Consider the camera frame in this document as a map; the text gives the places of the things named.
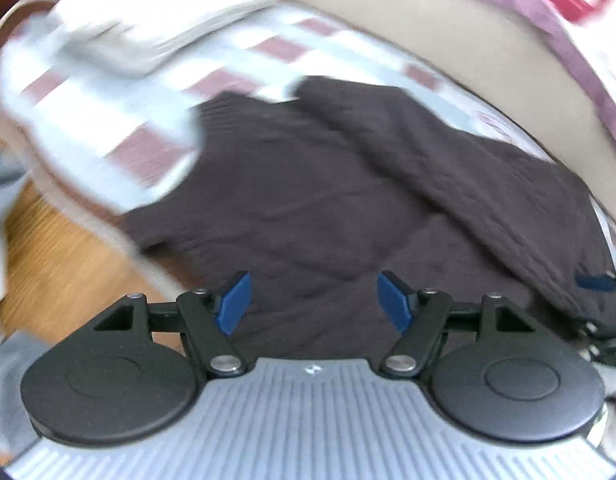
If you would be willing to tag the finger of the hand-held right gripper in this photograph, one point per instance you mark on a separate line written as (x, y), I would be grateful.
(597, 282)

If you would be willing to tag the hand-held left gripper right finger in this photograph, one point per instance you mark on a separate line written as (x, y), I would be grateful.
(395, 302)

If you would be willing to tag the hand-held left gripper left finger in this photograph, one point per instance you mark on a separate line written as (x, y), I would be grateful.
(235, 307)

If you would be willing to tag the dark brown knit sweater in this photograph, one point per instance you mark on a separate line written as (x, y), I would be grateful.
(313, 200)

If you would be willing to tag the person's right forearm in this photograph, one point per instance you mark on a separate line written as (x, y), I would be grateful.
(615, 425)

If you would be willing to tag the checked blue brown bed sheet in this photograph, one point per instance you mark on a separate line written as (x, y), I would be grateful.
(88, 105)

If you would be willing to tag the bear print pillow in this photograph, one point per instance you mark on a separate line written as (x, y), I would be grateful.
(462, 45)

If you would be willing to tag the folded white cloth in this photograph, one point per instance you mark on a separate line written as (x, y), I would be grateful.
(163, 15)

